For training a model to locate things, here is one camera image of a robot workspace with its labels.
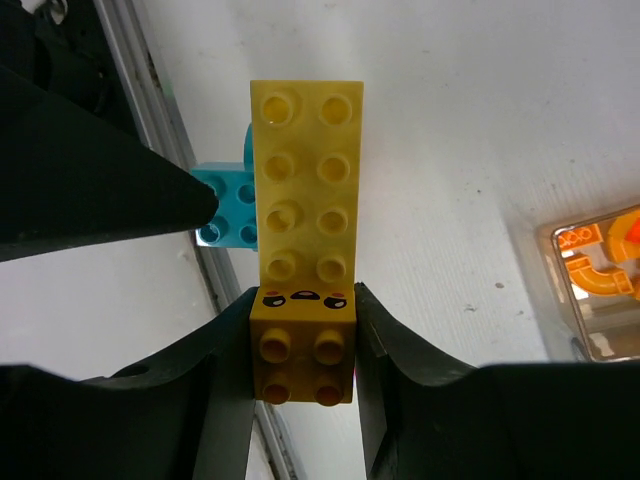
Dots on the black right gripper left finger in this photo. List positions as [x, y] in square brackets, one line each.
[185, 412]

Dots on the orange curved lego piece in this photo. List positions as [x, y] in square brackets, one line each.
[610, 282]

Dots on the yellow lego face block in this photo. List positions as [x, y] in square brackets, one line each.
[303, 345]

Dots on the amber transparent container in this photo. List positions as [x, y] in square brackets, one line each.
[600, 329]

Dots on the orange curved lego pair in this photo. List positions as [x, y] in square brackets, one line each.
[622, 239]

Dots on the teal lego block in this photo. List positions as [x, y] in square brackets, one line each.
[234, 224]

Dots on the orange lego brick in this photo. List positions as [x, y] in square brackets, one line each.
[579, 237]

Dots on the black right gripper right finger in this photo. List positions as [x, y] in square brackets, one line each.
[427, 415]

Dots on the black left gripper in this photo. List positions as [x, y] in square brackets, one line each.
[69, 179]

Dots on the yellow lego plate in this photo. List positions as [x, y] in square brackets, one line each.
[306, 139]

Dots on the teal round lego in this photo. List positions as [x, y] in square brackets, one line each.
[248, 155]

